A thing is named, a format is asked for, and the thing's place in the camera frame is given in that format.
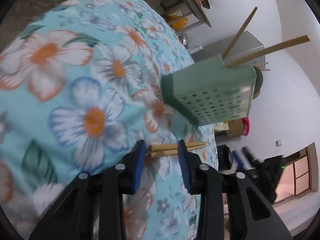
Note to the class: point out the wooden chopstick three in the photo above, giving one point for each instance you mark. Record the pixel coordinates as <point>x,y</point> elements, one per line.
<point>260,64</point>

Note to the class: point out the wall socket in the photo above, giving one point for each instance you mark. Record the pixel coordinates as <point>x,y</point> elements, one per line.
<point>279,142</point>

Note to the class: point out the wooden chopstick two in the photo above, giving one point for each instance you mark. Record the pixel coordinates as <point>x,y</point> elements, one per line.
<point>277,47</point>

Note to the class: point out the floral blue tablecloth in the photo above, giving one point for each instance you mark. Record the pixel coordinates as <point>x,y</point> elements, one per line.
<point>79,87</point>

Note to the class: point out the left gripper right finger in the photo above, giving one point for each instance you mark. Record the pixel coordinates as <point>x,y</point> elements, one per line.
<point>251,216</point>

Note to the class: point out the wooden chopstick six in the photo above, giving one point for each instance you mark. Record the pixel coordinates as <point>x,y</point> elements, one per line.
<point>157,154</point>

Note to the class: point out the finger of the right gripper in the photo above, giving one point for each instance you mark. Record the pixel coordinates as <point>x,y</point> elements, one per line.
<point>238,160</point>

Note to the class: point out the wooden chopstick one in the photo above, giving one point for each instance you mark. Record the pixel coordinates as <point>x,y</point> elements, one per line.
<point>239,33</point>

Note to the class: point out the green plastic utensil holder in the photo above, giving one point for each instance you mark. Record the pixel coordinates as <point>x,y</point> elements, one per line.
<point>208,92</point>

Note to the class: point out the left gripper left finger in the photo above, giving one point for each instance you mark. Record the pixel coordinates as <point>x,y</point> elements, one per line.
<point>73,213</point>

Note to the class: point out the white work table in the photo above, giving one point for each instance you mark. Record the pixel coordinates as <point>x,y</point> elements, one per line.
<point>196,10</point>

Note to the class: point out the cardboard box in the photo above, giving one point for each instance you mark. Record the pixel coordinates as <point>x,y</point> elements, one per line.
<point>233,128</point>

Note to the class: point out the yellow plastic bag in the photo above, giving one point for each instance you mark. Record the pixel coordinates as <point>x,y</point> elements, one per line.
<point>178,25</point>

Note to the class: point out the wooden chopstick five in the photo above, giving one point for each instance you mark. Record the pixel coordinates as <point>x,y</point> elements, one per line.
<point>165,147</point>

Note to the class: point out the beige round soup ladle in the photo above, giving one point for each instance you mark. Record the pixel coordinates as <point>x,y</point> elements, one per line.
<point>258,82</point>

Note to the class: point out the pink plastic bag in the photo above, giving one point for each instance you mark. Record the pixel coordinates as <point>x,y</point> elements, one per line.
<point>246,124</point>

